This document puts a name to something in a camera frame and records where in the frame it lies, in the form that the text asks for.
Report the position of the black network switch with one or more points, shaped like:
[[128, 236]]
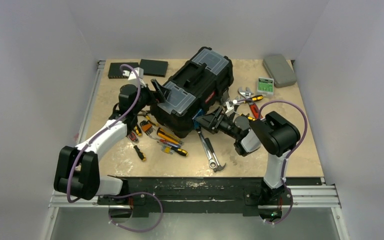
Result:
[[116, 72]]

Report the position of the orange utility knife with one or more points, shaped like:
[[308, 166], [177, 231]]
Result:
[[168, 137]]

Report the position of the silver ratchet wrench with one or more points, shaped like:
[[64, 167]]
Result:
[[212, 163]]

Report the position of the aluminium frame rail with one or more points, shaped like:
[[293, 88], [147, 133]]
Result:
[[84, 123]]

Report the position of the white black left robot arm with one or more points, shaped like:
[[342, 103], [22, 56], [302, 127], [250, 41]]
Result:
[[77, 172]]

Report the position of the steel claw hammer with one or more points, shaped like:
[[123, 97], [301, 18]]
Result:
[[220, 167]]

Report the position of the black flat box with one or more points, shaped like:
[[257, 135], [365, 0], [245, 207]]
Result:
[[155, 68]]

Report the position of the grey plastic case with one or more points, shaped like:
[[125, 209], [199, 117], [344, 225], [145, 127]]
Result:
[[279, 70]]

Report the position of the black yellow long screwdriver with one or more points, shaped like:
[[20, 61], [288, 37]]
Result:
[[256, 98]]

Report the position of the red black wire stripper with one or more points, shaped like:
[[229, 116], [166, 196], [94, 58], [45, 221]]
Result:
[[132, 137]]

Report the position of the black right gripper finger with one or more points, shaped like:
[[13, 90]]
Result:
[[218, 115], [205, 122]]

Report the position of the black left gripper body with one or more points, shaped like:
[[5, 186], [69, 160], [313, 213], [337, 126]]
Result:
[[146, 97]]

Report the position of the green white bit box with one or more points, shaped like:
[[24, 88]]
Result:
[[265, 87]]

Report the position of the red blue small screwdriver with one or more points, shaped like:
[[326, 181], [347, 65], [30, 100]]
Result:
[[160, 140]]

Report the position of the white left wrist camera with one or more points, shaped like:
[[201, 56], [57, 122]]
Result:
[[136, 76]]

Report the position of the yellow black pliers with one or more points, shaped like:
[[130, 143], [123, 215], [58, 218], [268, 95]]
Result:
[[146, 114]]

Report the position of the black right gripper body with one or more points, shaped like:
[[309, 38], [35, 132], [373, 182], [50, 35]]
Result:
[[218, 122]]

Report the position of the red handled adjustable wrench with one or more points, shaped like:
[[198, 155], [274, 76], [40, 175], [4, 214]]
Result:
[[246, 93]]

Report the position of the short black yellow screwdriver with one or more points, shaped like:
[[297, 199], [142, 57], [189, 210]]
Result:
[[139, 153]]

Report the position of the black plastic toolbox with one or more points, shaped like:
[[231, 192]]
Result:
[[194, 88]]

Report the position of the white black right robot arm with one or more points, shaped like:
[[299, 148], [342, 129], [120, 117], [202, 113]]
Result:
[[276, 134]]

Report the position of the black yellow phillips screwdriver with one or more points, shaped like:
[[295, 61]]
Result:
[[179, 151]]

